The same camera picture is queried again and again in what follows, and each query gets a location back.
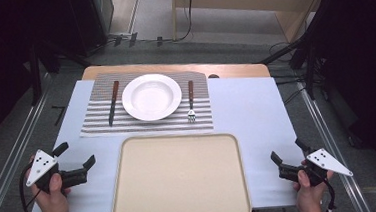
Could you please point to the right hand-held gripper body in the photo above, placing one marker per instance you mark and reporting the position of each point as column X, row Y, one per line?
column 327, row 163

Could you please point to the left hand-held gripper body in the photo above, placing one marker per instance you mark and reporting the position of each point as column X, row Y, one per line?
column 41, row 164

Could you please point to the metal floor rail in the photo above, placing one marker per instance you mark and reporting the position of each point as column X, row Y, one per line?
column 12, row 158
column 329, row 143

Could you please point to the person's right hand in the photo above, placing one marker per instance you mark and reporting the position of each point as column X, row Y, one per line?
column 309, row 197

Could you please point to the white table cover sheet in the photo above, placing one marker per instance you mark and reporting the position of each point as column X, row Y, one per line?
column 250, row 115

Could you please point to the black round table grommet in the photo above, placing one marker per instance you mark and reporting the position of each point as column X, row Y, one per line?
column 213, row 76

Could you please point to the striped grey white placemat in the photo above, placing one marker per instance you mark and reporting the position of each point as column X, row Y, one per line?
column 100, row 125

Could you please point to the black metal stand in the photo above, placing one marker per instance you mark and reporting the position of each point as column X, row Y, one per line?
column 35, row 76
column 308, row 64

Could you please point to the dark cabinet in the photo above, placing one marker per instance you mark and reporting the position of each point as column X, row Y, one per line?
column 93, row 19

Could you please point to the white deep plate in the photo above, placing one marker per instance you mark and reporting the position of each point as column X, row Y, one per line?
column 152, row 97

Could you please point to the black floor bracket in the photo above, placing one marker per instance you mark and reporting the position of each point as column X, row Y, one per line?
column 60, row 114

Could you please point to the person's left hand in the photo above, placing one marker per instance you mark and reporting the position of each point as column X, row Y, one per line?
column 52, row 205

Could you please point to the beige plastic tray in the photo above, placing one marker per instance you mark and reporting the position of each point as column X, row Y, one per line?
column 179, row 180

